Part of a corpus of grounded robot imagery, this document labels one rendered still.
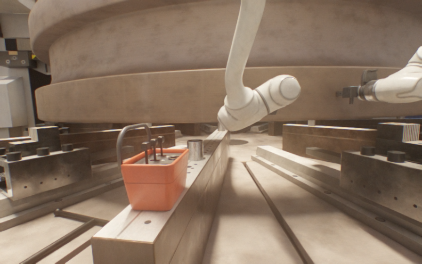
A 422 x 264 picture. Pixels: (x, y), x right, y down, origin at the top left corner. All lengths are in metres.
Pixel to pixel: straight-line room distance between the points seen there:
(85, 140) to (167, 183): 2.23
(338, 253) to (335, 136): 1.59
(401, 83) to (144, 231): 0.93
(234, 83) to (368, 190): 0.94
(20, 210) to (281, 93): 1.57
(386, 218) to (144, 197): 1.20
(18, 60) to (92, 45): 3.04
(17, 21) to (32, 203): 2.72
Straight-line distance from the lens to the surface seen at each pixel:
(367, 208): 1.48
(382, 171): 1.27
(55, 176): 1.64
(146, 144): 0.55
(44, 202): 1.75
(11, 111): 4.55
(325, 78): 1.24
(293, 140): 2.80
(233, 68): 0.64
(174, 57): 1.31
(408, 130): 1.37
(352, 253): 1.19
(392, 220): 1.41
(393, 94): 1.00
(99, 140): 2.72
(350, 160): 1.38
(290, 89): 0.71
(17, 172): 1.57
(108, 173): 1.92
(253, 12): 0.60
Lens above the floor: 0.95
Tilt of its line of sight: 7 degrees down
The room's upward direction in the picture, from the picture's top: 1 degrees counter-clockwise
